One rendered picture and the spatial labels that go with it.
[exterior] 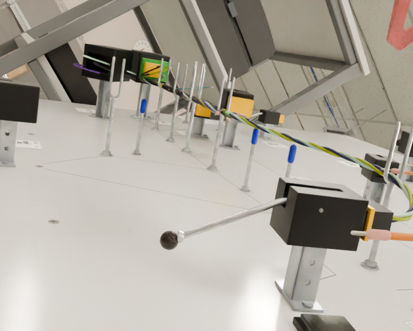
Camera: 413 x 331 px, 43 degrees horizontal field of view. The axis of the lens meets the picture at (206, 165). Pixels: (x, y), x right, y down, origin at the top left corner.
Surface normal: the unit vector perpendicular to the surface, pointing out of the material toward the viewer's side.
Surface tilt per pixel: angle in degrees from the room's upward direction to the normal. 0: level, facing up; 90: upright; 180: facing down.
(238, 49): 90
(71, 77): 90
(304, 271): 98
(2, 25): 90
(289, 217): 143
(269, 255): 54
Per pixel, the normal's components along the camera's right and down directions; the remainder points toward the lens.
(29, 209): 0.17, -0.96
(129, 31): 0.29, 0.14
